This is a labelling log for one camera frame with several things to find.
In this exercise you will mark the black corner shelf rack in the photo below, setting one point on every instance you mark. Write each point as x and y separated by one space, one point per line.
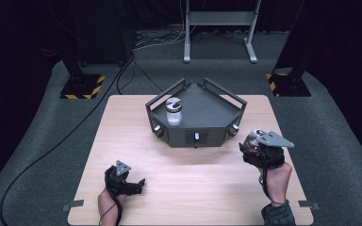
207 109

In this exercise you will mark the grey table bracket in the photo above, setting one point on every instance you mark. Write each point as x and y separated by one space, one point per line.
309 205
73 205

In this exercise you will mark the glass jar with white contents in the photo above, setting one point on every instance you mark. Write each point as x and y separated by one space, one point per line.
173 113

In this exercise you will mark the grey metal stand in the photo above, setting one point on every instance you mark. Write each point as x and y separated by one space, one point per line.
220 18

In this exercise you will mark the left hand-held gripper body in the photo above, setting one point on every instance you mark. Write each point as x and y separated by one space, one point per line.
118 182

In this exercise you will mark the glass jar with brown contents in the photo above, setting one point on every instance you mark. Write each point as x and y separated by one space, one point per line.
252 140

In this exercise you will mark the person's left hand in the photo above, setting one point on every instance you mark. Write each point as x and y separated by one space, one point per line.
106 202

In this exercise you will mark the black yellow striped stand base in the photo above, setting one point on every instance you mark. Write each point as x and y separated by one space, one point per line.
83 87
289 85

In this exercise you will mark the black wrist brace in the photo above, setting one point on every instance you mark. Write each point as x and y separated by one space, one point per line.
278 215

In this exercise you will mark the person's right hand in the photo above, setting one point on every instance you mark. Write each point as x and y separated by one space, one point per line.
276 183

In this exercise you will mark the black cabinet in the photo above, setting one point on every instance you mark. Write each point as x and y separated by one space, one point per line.
103 31

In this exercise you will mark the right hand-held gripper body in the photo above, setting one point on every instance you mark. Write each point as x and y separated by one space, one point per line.
271 150

